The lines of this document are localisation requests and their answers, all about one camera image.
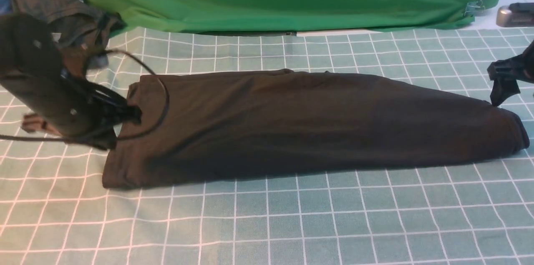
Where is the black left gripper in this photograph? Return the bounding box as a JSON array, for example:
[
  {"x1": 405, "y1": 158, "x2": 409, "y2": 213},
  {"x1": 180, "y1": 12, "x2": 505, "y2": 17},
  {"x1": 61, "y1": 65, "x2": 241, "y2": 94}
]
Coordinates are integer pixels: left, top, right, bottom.
[{"x1": 21, "y1": 86, "x2": 142, "y2": 151}]

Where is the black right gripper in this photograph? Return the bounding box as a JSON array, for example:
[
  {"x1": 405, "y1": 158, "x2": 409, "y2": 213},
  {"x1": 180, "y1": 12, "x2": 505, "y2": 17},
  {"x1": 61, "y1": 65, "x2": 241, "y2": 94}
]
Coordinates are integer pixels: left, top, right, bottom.
[{"x1": 487, "y1": 42, "x2": 534, "y2": 107}]

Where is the dark gray long-sleeved shirt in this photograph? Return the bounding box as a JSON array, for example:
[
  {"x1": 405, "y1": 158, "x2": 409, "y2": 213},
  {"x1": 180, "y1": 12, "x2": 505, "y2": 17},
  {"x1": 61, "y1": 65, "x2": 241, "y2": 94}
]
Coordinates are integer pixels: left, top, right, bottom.
[{"x1": 102, "y1": 69, "x2": 529, "y2": 189}]

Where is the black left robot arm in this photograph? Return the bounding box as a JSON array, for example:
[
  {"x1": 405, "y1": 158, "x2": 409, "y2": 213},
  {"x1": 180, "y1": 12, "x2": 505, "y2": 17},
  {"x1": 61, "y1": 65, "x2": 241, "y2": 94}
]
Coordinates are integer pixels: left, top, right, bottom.
[{"x1": 0, "y1": 14, "x2": 142, "y2": 150}]

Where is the metal binder clip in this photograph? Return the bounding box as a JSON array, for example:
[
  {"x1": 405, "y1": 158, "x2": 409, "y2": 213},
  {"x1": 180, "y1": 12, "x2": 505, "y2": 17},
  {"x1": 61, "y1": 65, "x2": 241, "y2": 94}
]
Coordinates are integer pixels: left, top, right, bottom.
[{"x1": 463, "y1": 0, "x2": 486, "y2": 17}]

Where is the dark crumpled garment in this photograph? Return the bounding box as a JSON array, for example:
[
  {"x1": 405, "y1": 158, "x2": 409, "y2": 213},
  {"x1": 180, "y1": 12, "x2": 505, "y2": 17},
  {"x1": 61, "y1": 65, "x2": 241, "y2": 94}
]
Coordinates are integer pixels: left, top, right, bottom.
[{"x1": 1, "y1": 0, "x2": 125, "y2": 75}]

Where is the green checkered tablecloth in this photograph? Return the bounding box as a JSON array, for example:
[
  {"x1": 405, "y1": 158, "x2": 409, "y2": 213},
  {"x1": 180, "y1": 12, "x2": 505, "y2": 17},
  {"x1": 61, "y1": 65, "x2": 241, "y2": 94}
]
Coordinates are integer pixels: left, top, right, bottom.
[{"x1": 0, "y1": 28, "x2": 534, "y2": 265}]

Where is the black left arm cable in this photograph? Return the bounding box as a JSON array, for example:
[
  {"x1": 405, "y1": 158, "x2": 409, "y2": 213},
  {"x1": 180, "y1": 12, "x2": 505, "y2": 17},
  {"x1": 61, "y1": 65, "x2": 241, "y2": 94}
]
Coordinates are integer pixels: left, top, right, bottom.
[{"x1": 0, "y1": 49, "x2": 170, "y2": 144}]

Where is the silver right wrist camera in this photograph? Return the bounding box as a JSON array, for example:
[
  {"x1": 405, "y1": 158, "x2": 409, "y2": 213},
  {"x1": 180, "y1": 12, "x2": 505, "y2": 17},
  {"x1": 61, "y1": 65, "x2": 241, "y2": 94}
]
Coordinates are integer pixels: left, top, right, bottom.
[{"x1": 496, "y1": 3, "x2": 534, "y2": 28}]

